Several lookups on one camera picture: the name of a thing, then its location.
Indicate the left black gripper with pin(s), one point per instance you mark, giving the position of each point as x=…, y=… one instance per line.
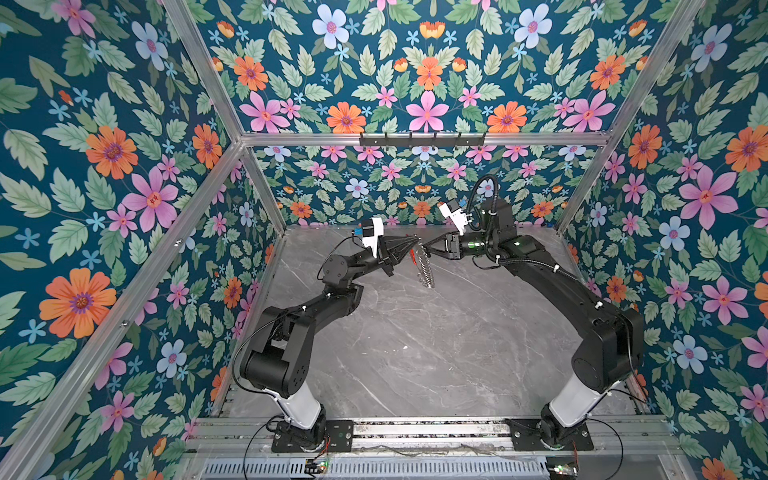
x=386, y=255

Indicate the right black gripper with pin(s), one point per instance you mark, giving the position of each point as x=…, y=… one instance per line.
x=452, y=245

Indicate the red handled key ring organizer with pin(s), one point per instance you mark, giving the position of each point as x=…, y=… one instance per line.
x=422, y=263

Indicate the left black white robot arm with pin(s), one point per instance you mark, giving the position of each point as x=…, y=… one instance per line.
x=275, y=359

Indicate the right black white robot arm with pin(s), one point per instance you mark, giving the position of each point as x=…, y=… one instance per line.
x=612, y=339

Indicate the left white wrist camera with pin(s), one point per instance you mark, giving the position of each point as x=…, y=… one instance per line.
x=370, y=232

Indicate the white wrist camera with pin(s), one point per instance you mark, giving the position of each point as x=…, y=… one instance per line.
x=453, y=212
x=370, y=232

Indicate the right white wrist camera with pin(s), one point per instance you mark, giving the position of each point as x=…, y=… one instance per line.
x=453, y=212

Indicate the grey wall hook rack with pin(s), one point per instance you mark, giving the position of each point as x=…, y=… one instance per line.
x=411, y=139

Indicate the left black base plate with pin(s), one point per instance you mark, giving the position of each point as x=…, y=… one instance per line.
x=325, y=436

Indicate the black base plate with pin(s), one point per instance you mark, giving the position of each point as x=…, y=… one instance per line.
x=325, y=436
x=547, y=435

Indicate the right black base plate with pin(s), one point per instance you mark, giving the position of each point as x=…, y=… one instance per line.
x=547, y=435

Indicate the white vented cable duct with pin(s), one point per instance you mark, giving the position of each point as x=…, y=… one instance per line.
x=377, y=468

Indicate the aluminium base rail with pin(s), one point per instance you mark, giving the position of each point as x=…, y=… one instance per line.
x=599, y=435

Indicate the aluminium cage frame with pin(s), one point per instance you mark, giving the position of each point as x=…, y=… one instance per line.
x=115, y=117

